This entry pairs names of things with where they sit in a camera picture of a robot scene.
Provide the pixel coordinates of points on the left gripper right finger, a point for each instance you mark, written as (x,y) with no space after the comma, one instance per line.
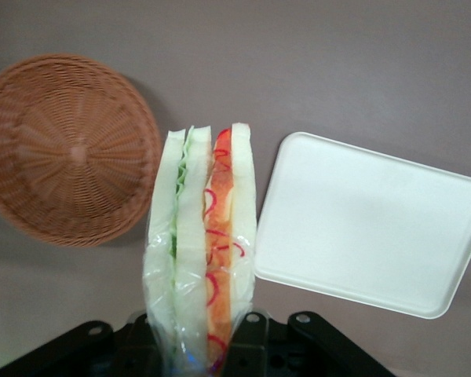
(298,349)

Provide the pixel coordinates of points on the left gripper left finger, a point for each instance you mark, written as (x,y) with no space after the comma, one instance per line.
(82,349)

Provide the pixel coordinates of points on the triangle sandwich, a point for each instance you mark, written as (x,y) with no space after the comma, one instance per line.
(192,235)

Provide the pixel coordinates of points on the cream plastic tray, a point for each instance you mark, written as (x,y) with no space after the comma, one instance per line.
(361,224)

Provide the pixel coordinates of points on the round brown wicker basket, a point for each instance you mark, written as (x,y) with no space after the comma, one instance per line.
(63,157)

